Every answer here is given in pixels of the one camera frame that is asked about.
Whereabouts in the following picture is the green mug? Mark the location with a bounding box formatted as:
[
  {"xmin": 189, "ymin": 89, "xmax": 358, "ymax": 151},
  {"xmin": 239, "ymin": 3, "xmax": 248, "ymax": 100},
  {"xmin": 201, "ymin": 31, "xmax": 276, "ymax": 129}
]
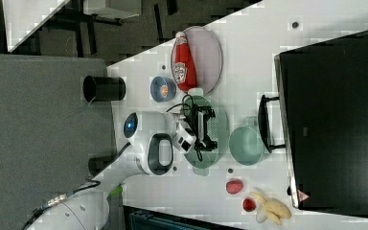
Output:
[{"xmin": 229, "ymin": 116, "xmax": 265, "ymax": 166}]

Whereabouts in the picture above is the green marker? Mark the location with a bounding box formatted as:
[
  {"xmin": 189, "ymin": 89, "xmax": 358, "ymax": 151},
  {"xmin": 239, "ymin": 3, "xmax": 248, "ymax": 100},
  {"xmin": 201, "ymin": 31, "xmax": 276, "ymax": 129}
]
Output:
[{"xmin": 109, "ymin": 186, "xmax": 123, "ymax": 196}]

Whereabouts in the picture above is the black cylindrical cup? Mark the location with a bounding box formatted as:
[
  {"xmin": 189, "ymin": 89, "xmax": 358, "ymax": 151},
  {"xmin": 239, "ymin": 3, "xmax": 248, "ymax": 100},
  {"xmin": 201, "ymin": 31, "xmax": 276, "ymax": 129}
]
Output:
[{"xmin": 82, "ymin": 76, "xmax": 126, "ymax": 103}]

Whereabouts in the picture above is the small red fruit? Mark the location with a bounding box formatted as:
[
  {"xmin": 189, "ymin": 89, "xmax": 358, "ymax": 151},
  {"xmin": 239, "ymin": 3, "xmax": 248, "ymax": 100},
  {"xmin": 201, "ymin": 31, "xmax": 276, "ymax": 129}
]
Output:
[{"xmin": 242, "ymin": 198, "xmax": 256, "ymax": 212}]

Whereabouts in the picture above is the grey round plate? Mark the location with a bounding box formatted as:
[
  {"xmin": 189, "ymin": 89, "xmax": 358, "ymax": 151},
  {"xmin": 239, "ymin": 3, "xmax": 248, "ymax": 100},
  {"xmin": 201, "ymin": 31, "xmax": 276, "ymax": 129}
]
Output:
[{"xmin": 172, "ymin": 27, "xmax": 222, "ymax": 94}]

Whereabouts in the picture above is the black toaster oven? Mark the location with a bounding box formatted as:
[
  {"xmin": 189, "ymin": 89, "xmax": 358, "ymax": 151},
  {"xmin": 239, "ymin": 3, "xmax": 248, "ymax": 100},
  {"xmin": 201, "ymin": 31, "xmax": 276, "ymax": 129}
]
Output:
[{"xmin": 274, "ymin": 30, "xmax": 368, "ymax": 218}]

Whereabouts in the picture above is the peeled banana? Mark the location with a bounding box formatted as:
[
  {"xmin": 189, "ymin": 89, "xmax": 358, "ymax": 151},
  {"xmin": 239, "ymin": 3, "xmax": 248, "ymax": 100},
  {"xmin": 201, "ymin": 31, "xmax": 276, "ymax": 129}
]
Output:
[{"xmin": 250, "ymin": 192, "xmax": 291, "ymax": 225}]

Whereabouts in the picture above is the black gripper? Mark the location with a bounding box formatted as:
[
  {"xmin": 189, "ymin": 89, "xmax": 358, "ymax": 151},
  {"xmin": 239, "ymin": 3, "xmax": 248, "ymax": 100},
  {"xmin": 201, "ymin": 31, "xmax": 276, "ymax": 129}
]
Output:
[{"xmin": 189, "ymin": 104, "xmax": 218, "ymax": 151}]

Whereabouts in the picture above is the blue small bowl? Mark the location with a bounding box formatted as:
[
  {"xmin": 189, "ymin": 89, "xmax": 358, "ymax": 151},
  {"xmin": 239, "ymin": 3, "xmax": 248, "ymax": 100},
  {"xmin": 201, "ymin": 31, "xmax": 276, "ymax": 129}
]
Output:
[{"xmin": 150, "ymin": 77, "xmax": 176, "ymax": 103}]

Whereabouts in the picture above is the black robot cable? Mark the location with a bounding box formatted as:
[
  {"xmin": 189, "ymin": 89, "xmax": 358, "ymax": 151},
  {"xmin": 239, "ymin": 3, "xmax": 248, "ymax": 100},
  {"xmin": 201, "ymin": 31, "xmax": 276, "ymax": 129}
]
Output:
[{"xmin": 165, "ymin": 93, "xmax": 205, "ymax": 163}]

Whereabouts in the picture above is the red strawberry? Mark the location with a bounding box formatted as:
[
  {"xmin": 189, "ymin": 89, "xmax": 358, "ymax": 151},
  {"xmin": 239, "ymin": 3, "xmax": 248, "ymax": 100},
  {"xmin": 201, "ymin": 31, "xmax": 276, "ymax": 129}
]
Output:
[{"xmin": 226, "ymin": 180, "xmax": 243, "ymax": 195}]

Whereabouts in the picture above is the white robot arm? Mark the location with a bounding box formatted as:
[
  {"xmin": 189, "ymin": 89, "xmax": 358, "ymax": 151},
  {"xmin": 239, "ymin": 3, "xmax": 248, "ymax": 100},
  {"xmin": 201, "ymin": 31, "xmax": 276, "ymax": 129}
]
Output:
[{"xmin": 21, "ymin": 103, "xmax": 218, "ymax": 230}]

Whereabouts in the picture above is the red ketchup bottle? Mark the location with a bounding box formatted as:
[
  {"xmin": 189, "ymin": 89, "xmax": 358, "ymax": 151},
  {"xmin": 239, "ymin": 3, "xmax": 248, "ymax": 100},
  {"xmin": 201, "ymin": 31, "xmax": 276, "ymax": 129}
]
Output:
[{"xmin": 173, "ymin": 32, "xmax": 197, "ymax": 92}]

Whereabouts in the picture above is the orange slice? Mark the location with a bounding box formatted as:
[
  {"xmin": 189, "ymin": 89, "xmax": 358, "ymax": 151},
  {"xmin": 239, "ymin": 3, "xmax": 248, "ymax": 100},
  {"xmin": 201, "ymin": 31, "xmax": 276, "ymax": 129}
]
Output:
[{"xmin": 161, "ymin": 85, "xmax": 169, "ymax": 97}]

